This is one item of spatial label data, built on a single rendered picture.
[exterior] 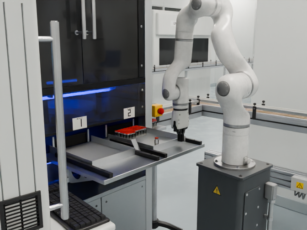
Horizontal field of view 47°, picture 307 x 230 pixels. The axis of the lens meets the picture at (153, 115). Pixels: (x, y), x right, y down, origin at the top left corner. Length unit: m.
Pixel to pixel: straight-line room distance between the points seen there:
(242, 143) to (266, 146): 1.65
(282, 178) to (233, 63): 1.19
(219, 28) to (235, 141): 0.51
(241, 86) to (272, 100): 1.64
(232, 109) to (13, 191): 0.95
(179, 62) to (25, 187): 1.01
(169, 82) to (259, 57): 1.58
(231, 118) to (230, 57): 0.27
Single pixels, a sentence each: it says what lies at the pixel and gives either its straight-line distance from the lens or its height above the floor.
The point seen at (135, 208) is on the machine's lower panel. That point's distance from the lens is 2.25.
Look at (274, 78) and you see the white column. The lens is 3.15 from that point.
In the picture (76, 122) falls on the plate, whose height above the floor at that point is 1.03.
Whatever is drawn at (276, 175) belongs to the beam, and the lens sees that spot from 2.63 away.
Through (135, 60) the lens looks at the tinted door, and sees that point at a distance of 2.04.
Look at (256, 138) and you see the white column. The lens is 3.30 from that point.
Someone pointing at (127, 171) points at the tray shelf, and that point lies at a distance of 1.53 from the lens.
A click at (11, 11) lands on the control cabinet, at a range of 0.99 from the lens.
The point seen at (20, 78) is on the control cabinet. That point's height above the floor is 1.33.
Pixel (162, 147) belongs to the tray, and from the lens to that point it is 1.81.
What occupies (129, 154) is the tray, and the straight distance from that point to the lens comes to 1.71.
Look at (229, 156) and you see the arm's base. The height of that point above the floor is 0.91.
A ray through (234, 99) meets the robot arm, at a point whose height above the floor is 1.18.
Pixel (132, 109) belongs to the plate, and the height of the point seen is 1.04.
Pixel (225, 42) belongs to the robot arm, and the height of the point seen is 1.42.
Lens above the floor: 1.43
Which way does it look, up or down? 12 degrees down
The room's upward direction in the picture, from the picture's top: straight up
